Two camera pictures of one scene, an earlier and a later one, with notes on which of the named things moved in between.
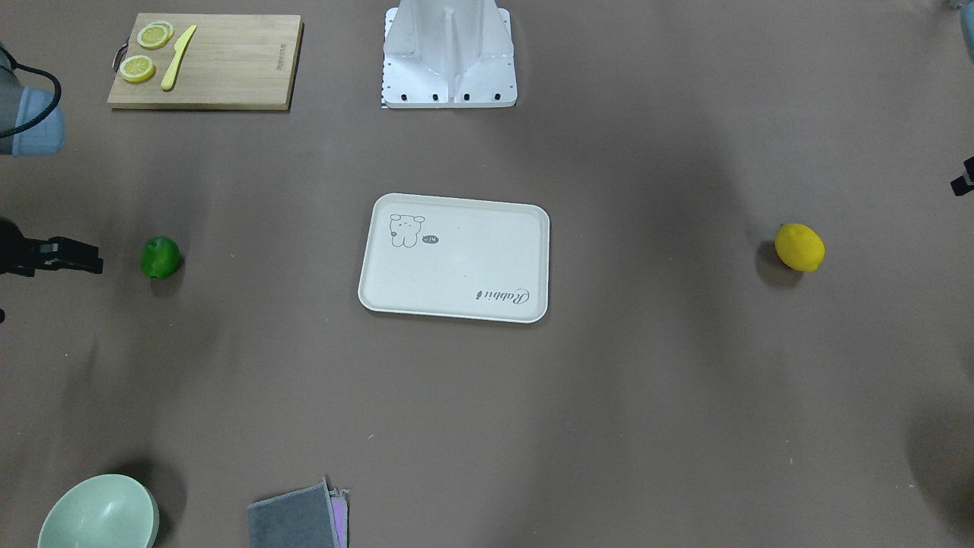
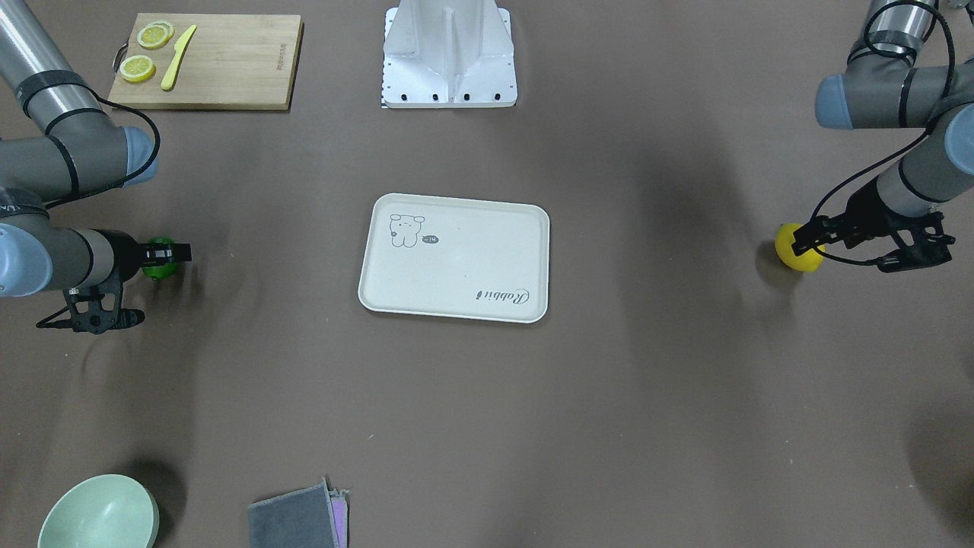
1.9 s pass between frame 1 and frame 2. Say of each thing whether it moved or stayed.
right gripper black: moved
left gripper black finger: moved
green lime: stayed
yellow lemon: stayed
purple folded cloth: stayed
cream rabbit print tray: stayed
